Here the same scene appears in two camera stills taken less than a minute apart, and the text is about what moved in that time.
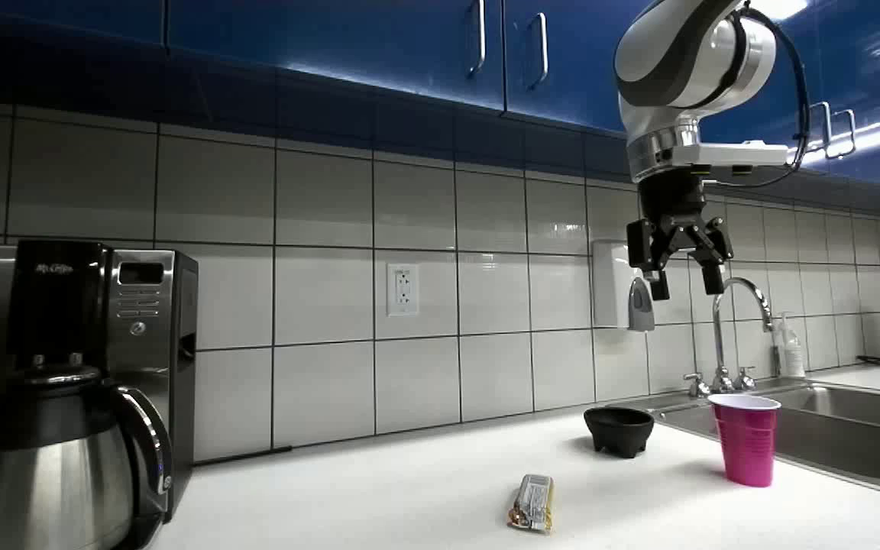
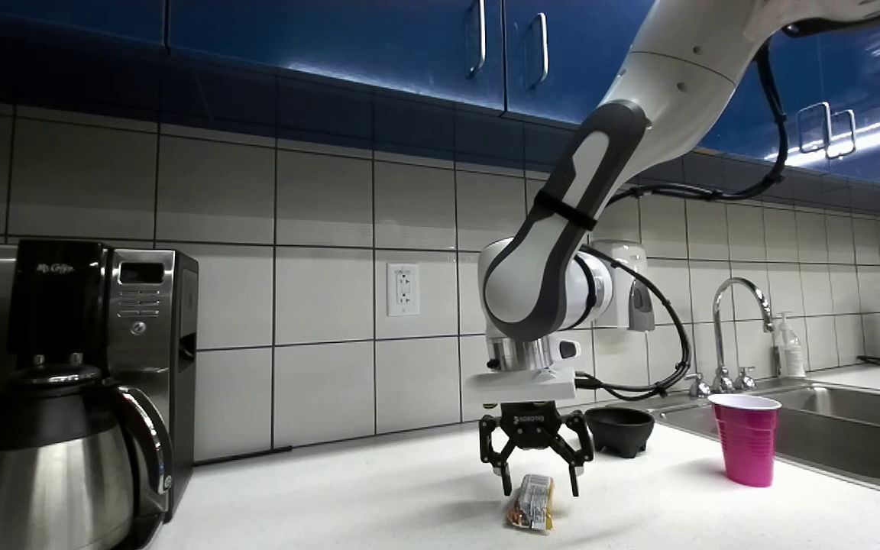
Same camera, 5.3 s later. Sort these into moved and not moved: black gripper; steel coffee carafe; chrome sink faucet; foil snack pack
Moved: black gripper
Not moved: steel coffee carafe; foil snack pack; chrome sink faucet
